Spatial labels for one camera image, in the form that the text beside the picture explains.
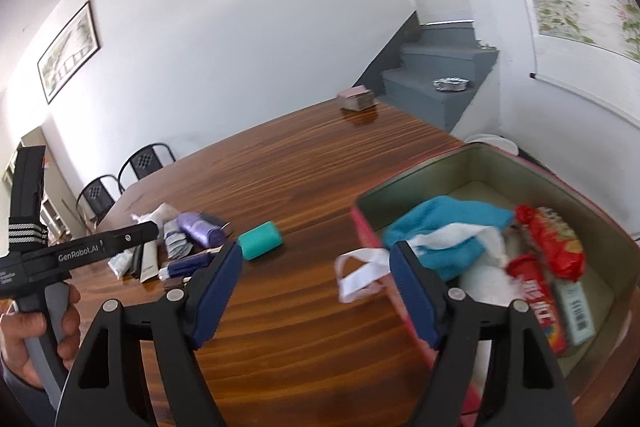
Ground white blue tube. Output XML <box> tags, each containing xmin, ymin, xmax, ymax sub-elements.
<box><xmin>158</xmin><ymin>251</ymin><xmax>216</xmax><ymax>281</ymax></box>

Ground cream tube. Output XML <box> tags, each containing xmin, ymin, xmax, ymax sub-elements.
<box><xmin>139</xmin><ymin>241</ymin><xmax>160</xmax><ymax>283</ymax></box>

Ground white blue printed packet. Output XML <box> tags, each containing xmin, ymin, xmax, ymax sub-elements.
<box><xmin>164</xmin><ymin>219</ymin><xmax>193</xmax><ymax>260</ymax></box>

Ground purple garbage bag roll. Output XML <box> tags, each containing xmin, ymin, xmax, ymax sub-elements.
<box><xmin>177</xmin><ymin>212</ymin><xmax>227</xmax><ymax>248</ymax></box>

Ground white plastic bag bundle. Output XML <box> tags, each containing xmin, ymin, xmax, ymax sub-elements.
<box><xmin>130</xmin><ymin>202</ymin><xmax>180</xmax><ymax>230</ymax></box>

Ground person's left hand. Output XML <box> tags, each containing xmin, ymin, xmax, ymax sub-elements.
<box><xmin>1</xmin><ymin>285</ymin><xmax>80</xmax><ymax>389</ymax></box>

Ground teal barcode box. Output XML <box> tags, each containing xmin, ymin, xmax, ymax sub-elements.
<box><xmin>552</xmin><ymin>280</ymin><xmax>596</xmax><ymax>347</ymax></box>

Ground black metal chair near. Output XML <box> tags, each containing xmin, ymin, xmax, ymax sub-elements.
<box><xmin>75</xmin><ymin>173</ymin><xmax>125</xmax><ymax>233</ymax></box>

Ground black metal chair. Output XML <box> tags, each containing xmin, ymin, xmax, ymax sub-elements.
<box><xmin>75</xmin><ymin>173</ymin><xmax>125</xmax><ymax>233</ymax></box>
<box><xmin>117</xmin><ymin>142</ymin><xmax>177</xmax><ymax>193</ymax></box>

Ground red printed box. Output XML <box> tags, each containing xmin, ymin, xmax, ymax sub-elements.
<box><xmin>506</xmin><ymin>254</ymin><xmax>567</xmax><ymax>355</ymax></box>

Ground white cotton wad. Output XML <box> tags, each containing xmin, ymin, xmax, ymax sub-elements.
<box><xmin>459</xmin><ymin>254</ymin><xmax>524</xmax><ymax>307</ymax></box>

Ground red green storage tin box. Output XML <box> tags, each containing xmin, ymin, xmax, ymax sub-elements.
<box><xmin>352</xmin><ymin>143</ymin><xmax>639</xmax><ymax>426</ymax></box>

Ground red snack packet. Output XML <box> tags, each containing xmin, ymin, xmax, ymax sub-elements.
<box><xmin>515</xmin><ymin>205</ymin><xmax>586</xmax><ymax>282</ymax></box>

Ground black metal chair far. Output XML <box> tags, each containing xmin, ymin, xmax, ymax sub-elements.
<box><xmin>117</xmin><ymin>142</ymin><xmax>177</xmax><ymax>193</ymax></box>

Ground blue cloth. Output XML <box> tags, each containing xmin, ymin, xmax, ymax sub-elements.
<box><xmin>383</xmin><ymin>196</ymin><xmax>514</xmax><ymax>281</ymax></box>

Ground white plastic bucket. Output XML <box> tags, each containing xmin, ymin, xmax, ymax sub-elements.
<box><xmin>464</xmin><ymin>133</ymin><xmax>520</xmax><ymax>156</ymax></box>

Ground pink card deck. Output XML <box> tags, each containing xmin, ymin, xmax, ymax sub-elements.
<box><xmin>336</xmin><ymin>86</ymin><xmax>375</xmax><ymax>112</ymax></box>

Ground foil tray on stairs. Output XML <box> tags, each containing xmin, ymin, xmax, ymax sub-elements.
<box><xmin>433</xmin><ymin>77</ymin><xmax>470</xmax><ymax>92</ymax></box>

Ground grey staircase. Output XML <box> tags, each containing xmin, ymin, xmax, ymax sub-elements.
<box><xmin>356</xmin><ymin>13</ymin><xmax>499</xmax><ymax>132</ymax></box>

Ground hanging scroll painting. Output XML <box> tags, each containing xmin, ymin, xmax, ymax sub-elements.
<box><xmin>525</xmin><ymin>0</ymin><xmax>639</xmax><ymax>124</ymax></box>

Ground framed wall painting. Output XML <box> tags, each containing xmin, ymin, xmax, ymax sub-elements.
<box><xmin>37</xmin><ymin>0</ymin><xmax>101</xmax><ymax>104</ymax></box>

